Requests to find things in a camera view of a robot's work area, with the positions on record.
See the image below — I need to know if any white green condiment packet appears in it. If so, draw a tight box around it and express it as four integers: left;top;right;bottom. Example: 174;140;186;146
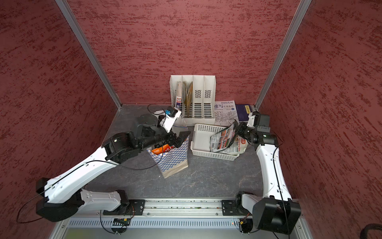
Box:
219;136;249;155

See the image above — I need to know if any white blue checkered paper bag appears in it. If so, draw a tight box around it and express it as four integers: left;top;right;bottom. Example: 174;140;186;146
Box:
146;137;189;178

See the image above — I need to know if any white plastic basket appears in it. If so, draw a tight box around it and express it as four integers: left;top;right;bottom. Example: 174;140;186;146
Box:
190;123;240;161

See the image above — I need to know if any orange condiment packet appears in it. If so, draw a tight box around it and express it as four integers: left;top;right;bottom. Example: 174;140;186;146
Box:
151;144;174;155

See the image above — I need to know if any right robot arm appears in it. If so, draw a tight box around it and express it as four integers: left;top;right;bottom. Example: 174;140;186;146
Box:
210;122;301;236

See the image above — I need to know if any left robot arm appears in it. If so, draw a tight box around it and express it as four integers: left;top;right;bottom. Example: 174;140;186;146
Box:
36;114;190;222

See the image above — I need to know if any dark blue book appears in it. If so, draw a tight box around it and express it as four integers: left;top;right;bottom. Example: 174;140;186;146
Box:
235;104;255;122

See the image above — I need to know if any white illustrated book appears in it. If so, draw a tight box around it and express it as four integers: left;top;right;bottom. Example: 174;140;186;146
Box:
214;101;239;126

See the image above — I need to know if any book in organizer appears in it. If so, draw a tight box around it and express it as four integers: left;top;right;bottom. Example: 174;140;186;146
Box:
175;81;183;111

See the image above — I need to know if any brown folder in organizer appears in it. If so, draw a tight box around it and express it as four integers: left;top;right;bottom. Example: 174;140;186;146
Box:
183;82;193;118

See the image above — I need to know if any white file organizer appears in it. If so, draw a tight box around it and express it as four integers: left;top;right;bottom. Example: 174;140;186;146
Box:
170;75;216;126

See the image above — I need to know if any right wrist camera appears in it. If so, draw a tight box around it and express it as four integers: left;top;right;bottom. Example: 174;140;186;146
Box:
247;111;270;128

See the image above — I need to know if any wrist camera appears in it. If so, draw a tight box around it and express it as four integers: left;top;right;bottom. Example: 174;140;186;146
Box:
158;106;182;133
247;111;270;128

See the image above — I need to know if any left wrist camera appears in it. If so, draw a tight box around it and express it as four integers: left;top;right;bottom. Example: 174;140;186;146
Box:
158;106;182;133

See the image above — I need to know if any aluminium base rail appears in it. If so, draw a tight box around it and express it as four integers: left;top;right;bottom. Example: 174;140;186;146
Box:
61;198;305;219

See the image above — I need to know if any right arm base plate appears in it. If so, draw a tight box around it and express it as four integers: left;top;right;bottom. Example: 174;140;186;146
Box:
221;200;252;216

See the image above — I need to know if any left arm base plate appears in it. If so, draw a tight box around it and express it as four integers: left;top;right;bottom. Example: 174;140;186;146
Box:
102;199;146;217

